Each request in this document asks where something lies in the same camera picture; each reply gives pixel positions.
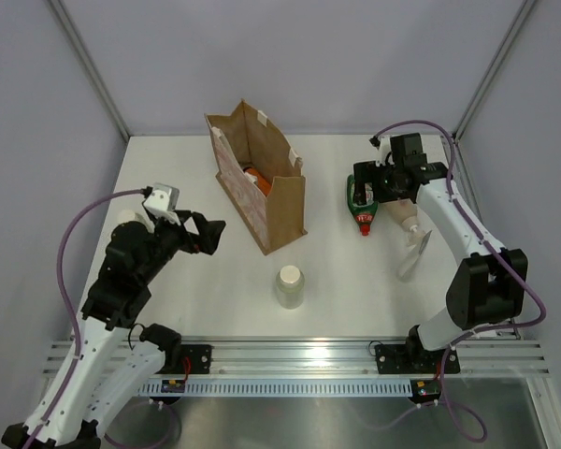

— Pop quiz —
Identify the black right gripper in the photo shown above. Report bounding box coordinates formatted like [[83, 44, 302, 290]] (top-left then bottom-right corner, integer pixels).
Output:
[[352, 159, 408, 206]]

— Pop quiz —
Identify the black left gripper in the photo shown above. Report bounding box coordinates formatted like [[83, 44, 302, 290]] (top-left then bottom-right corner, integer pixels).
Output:
[[139, 209, 225, 284]]

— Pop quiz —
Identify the green dish soap bottle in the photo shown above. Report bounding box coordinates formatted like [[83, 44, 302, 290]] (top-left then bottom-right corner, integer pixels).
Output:
[[346, 174, 379, 237]]

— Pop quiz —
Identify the beige lotion pump bottle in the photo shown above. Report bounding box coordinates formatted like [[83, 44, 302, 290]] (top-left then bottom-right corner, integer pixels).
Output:
[[383, 199, 431, 246]]

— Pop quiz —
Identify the orange pump bottle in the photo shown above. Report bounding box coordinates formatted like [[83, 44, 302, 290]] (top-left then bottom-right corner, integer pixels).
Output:
[[243, 166, 272, 196]]

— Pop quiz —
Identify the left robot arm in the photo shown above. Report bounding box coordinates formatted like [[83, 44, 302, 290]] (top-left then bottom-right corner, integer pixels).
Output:
[[1, 210, 226, 448]]

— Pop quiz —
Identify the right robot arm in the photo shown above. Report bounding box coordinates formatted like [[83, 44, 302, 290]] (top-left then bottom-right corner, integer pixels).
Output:
[[353, 161, 528, 371]]

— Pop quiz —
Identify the brown canvas tote bag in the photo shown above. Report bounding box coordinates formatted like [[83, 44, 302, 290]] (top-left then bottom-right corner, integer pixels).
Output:
[[205, 100, 307, 254]]

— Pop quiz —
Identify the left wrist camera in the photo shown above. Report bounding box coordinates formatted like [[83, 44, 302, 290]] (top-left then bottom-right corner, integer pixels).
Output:
[[142, 182, 180, 223]]

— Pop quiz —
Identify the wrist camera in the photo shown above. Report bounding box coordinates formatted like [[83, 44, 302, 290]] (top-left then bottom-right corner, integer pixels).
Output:
[[142, 182, 180, 223], [367, 133, 427, 169]]

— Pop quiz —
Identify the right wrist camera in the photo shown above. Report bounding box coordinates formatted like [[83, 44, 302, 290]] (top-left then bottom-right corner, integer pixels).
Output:
[[367, 133, 427, 169]]

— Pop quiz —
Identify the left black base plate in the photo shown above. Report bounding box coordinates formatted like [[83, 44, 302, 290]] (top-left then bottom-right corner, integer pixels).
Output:
[[163, 344, 212, 375]]

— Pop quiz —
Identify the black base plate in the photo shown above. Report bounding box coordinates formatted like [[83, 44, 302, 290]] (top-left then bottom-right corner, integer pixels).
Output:
[[163, 344, 212, 375], [374, 343, 445, 375]]

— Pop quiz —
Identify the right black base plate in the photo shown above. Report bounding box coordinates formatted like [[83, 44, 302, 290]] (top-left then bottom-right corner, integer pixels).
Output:
[[374, 343, 445, 375]]

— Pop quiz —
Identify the white slotted cable duct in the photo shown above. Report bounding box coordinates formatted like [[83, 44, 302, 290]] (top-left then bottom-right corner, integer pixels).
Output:
[[137, 379, 413, 398]]

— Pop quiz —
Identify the aluminium rail frame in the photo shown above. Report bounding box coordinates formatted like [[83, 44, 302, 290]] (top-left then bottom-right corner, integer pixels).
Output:
[[41, 334, 551, 378]]

